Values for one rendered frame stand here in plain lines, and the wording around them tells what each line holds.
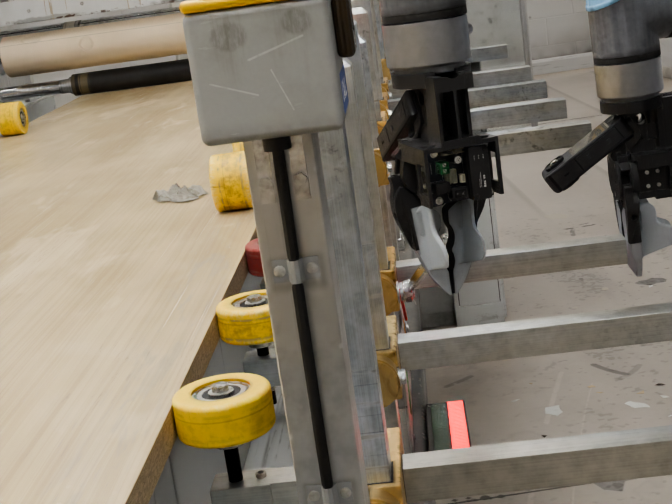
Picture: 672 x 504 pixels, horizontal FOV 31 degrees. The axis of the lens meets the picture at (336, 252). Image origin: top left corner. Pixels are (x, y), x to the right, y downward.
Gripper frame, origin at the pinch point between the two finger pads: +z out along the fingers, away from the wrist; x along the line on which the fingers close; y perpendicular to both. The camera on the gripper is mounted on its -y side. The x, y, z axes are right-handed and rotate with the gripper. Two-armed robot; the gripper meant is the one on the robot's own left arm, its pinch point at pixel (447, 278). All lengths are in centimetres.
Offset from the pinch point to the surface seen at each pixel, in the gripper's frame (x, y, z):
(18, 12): -20, -279, -26
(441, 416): 4.6, -19.6, 21.8
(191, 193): -11, -75, 1
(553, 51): 419, -809, 76
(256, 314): -17.1, -7.7, 1.6
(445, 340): 0.4, -3.9, 7.4
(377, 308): -6.6, -2.0, 2.0
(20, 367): -39.7, -8.4, 1.9
